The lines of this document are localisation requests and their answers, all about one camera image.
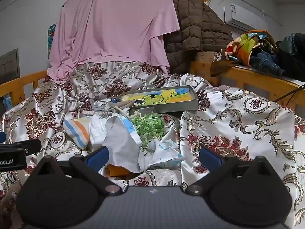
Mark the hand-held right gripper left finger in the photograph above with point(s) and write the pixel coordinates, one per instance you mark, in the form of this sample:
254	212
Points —
97	158

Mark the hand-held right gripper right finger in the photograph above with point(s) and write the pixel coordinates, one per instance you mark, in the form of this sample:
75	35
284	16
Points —
210	156

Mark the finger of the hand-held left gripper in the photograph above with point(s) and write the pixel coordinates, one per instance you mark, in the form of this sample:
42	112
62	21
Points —
2	137
26	145

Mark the white quilted cloth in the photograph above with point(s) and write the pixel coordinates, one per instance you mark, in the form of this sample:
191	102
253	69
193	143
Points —
97	131

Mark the striped towel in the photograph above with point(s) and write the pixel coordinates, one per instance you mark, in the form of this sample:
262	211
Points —
77	131

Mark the grey tray with cartoon picture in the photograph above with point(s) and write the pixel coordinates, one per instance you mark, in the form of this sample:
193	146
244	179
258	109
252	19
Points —
166	107

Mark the white printed packet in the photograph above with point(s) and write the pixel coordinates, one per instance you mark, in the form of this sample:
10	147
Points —
164	152

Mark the floral satin blanket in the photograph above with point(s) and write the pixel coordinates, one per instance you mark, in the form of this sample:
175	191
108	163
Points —
238	114

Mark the wooden bed guardrail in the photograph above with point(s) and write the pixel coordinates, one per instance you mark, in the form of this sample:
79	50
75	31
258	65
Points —
14	85

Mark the grey door panel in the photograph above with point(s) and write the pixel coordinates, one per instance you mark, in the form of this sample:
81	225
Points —
9	66

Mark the cardboard box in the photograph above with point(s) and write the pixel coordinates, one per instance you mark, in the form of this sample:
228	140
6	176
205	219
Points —
207	56

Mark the blue jeans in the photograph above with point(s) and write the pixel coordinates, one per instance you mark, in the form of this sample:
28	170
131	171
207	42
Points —
264	60

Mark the colourful patchwork cloth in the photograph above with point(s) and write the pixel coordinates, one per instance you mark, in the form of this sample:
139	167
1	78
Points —
245	45

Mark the brown quilted jacket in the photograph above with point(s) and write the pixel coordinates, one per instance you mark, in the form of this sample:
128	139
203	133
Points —
200	26

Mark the dark clothing pile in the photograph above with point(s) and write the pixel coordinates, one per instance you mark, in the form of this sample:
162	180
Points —
293	54

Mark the pink bed sheet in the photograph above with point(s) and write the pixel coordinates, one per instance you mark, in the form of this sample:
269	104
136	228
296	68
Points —
114	23

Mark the white air conditioner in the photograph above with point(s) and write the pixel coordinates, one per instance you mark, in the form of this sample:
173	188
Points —
245	16

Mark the wooden bed frame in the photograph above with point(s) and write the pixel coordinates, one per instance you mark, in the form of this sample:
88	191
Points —
250	79

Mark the small colourful wall picture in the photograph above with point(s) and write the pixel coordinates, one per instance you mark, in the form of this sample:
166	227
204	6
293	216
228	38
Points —
51	38

